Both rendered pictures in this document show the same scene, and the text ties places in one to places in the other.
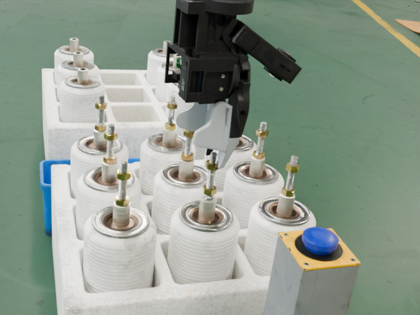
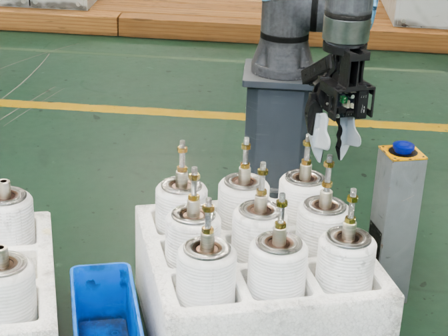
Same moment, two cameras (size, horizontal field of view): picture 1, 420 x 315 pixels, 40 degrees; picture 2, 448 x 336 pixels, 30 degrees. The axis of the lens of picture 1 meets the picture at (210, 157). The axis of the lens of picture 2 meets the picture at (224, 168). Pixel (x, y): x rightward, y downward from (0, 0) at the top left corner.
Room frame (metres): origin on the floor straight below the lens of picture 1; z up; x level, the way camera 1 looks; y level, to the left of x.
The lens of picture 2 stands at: (0.72, 1.33, 0.90)
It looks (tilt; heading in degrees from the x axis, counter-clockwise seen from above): 24 degrees down; 276
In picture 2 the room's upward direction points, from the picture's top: 2 degrees clockwise
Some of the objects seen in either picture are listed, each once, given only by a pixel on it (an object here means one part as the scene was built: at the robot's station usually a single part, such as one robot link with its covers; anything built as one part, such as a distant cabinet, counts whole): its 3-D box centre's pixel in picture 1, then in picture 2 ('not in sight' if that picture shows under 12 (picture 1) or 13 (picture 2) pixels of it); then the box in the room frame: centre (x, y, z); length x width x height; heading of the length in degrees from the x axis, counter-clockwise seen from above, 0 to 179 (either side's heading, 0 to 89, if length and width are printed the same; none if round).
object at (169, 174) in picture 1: (185, 175); (260, 210); (0.79, 0.03, 0.25); 0.08 x 0.08 x 0.01
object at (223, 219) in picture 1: (206, 216); (325, 205); (0.68, 0.00, 0.25); 0.08 x 0.08 x 0.01
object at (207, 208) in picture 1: (207, 208); (325, 199); (0.68, 0.00, 0.26); 0.02 x 0.02 x 0.03
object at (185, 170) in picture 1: (185, 169); (261, 203); (0.79, 0.03, 0.26); 0.02 x 0.02 x 0.03
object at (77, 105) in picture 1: (82, 121); (5, 315); (1.16, 0.29, 0.16); 0.10 x 0.10 x 0.18
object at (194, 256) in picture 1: (199, 269); (321, 251); (0.68, 0.00, 0.16); 0.10 x 0.10 x 0.18
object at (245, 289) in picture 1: (176, 260); (255, 289); (0.79, 0.03, 0.09); 0.39 x 0.39 x 0.18; 19
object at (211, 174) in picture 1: (210, 178); (328, 175); (0.68, 0.00, 0.31); 0.01 x 0.01 x 0.08
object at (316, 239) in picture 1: (319, 242); (403, 149); (0.54, -0.13, 0.32); 0.04 x 0.04 x 0.02
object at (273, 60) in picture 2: not in sight; (283, 51); (0.79, -0.63, 0.35); 0.15 x 0.15 x 0.10
